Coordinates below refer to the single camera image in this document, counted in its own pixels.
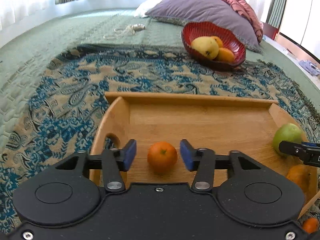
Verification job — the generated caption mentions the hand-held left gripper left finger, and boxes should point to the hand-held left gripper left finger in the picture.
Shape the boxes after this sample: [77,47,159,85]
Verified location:
[54,139,137,193]

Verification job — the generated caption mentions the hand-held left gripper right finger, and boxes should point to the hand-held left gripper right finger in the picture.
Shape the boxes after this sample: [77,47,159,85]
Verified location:
[179,139,266,193]

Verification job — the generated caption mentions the green apple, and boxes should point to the green apple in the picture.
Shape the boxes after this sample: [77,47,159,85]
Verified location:
[272,123,304,157]

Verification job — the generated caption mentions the mandarin orange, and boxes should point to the mandarin orange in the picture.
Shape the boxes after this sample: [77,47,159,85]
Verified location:
[147,141,178,176]

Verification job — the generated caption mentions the wooden tray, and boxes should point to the wooden tray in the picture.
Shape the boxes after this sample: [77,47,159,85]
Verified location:
[89,92,318,221]

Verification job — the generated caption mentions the red ribbed bowl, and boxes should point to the red ribbed bowl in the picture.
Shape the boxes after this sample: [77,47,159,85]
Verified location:
[181,21,247,71]

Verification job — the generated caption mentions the large orange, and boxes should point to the large orange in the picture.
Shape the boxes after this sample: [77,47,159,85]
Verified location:
[286,164,312,198]

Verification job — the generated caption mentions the small tangerine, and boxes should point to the small tangerine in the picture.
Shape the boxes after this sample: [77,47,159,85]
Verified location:
[302,217,319,234]

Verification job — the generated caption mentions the blue cloth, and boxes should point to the blue cloth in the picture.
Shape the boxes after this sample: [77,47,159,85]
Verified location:
[298,60,320,76]

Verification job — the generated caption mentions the blue paisley blanket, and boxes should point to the blue paisley blanket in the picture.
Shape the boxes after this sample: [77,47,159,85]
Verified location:
[0,44,320,236]

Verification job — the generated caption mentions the orange apricot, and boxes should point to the orange apricot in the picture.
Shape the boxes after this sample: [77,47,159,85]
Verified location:
[215,47,236,63]
[210,36,224,48]

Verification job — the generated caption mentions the yellow pear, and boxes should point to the yellow pear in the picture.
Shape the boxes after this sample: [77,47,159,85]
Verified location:
[191,36,220,60]

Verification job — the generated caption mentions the red box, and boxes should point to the red box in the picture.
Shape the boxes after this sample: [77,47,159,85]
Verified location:
[262,22,279,41]

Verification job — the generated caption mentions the green quilted bedspread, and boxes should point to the green quilted bedspread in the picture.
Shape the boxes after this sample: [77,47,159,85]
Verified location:
[0,7,320,155]

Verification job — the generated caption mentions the purple pillow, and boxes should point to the purple pillow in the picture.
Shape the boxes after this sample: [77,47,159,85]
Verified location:
[145,0,263,53]

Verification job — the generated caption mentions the white pillow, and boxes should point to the white pillow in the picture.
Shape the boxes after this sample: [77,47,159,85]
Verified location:
[135,0,184,18]

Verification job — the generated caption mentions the pink ruffled pillow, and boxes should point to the pink ruffled pillow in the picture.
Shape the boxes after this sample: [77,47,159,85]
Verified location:
[184,0,264,43]

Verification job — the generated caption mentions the white cable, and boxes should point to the white cable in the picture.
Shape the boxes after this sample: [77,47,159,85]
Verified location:
[104,23,146,40]

